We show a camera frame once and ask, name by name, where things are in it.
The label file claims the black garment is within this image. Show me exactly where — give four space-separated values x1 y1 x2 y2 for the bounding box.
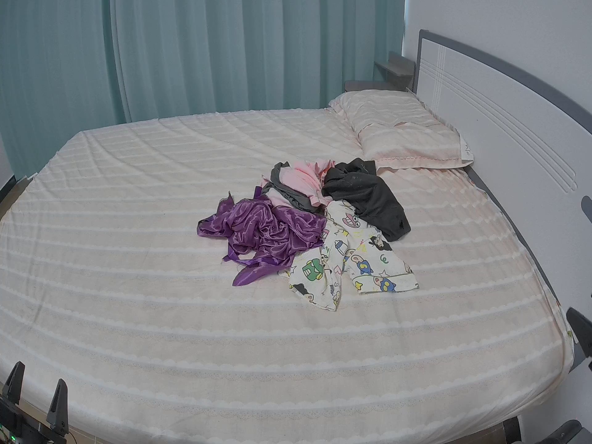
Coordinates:
321 158 411 242

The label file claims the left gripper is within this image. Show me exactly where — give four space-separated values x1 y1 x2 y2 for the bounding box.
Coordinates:
0 361 70 444

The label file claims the white printed pyjama top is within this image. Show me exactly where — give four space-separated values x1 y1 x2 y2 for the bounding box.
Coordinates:
277 200 420 312

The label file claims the pale pink pillow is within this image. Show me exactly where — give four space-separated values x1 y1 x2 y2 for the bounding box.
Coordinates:
328 89 477 171

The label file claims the grey bedside table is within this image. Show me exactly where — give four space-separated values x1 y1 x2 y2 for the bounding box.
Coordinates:
344 51 417 93

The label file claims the purple satin garment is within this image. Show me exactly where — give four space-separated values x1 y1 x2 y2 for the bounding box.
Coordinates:
197 191 327 288

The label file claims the blue-green curtain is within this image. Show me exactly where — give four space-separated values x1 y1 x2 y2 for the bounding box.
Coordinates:
109 0 409 125
0 0 117 180

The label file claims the pink and grey garment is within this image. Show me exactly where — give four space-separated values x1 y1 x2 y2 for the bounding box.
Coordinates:
259 158 338 216

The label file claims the bed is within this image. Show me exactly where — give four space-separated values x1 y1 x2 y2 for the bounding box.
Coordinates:
0 29 592 444

